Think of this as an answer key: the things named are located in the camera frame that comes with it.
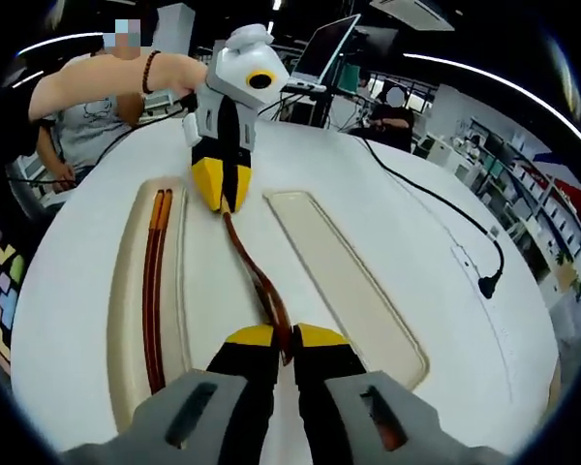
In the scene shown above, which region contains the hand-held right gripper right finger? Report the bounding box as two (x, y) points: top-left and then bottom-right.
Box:
(291, 323), (509, 465)

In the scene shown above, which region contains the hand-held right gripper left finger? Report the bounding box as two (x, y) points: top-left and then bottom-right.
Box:
(60, 325), (277, 465)

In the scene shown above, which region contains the wooden chopstick utensil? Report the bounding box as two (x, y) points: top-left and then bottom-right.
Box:
(142, 189), (165, 394)
(149, 189), (174, 391)

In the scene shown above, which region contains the wooden spoon utensil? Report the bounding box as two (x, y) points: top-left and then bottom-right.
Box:
(220, 201), (294, 368)

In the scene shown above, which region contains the beige cutlery case lid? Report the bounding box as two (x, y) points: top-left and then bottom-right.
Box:
(261, 189), (430, 391)

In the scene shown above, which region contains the beige cutlery case base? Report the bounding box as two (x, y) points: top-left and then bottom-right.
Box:
(106, 176), (194, 435)

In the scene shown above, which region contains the person's left hand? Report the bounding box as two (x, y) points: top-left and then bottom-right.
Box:
(157, 51), (209, 106)

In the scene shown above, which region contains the white laptop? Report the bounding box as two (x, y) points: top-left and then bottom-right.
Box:
(290, 13), (363, 91)

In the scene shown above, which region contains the black monitor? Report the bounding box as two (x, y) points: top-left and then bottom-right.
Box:
(352, 26), (399, 64)

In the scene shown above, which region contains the ceiling air conditioner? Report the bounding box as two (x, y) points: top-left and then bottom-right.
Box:
(370, 0), (455, 31)

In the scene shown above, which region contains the person's printed dark shirt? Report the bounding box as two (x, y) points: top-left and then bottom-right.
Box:
(0, 202), (30, 377)

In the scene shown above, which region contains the ceiling light strip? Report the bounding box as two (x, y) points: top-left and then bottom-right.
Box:
(403, 51), (581, 161)

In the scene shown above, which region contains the shelf with white boxes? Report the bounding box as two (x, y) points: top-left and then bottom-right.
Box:
(464, 115), (581, 272)

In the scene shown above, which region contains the dark bead bracelet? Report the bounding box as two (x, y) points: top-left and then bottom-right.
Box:
(141, 49), (163, 96)

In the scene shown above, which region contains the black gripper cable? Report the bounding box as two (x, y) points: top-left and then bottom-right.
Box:
(7, 94), (198, 193)

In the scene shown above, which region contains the black table cable with plug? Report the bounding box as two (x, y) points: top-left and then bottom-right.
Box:
(360, 138), (505, 300)

